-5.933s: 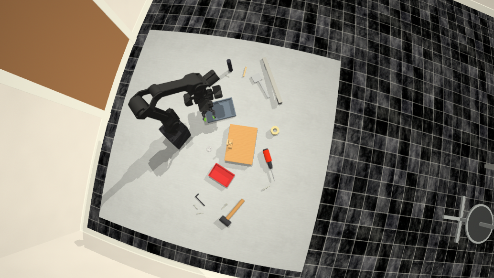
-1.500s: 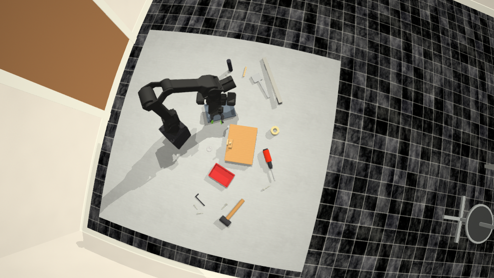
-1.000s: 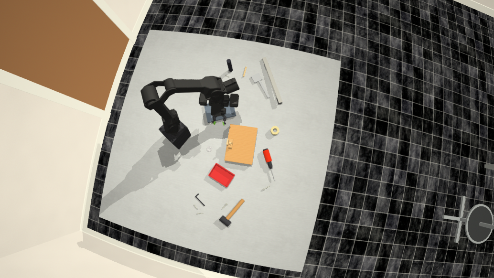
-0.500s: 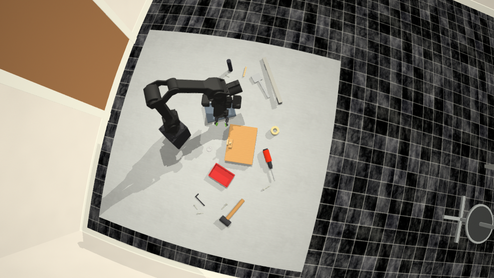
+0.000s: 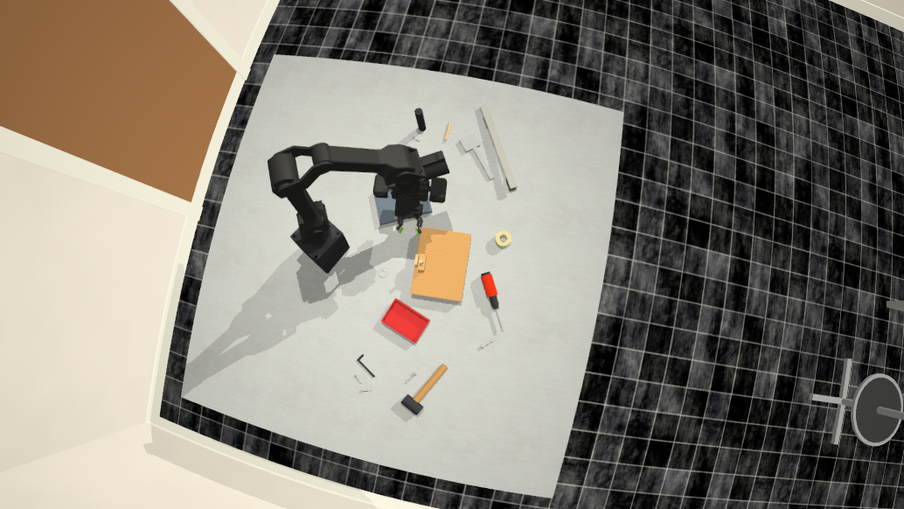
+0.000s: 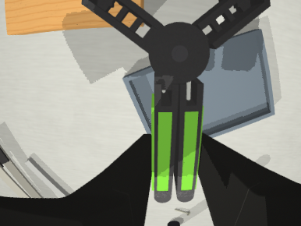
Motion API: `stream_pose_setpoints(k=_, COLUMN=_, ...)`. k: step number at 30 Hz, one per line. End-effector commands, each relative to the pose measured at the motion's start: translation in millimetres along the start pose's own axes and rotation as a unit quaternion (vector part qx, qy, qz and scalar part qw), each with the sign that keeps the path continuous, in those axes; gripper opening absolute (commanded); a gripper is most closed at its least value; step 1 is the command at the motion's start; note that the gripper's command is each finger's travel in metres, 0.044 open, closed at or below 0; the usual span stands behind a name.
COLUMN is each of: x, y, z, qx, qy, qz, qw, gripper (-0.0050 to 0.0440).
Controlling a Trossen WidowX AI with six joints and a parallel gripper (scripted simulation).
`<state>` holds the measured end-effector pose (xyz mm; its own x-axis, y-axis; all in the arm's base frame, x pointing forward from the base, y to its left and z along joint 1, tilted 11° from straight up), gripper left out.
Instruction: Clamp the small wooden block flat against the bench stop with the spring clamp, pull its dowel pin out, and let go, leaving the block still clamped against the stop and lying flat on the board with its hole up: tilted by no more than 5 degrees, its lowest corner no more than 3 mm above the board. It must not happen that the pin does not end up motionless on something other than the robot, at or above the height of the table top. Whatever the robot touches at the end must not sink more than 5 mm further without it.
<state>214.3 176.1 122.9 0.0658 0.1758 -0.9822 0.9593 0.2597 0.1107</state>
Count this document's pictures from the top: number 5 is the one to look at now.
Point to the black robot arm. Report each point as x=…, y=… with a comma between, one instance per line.
x=393, y=162

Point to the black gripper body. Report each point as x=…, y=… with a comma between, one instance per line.
x=437, y=189

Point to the red screwdriver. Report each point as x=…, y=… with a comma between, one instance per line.
x=491, y=293

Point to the red open tray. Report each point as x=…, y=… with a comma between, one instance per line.
x=405, y=320

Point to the tan short cylinder with hole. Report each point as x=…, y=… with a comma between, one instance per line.
x=506, y=235

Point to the light wooden board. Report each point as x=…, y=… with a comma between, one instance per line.
x=447, y=256

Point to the black mallet with wooden handle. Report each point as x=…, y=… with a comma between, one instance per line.
x=413, y=403

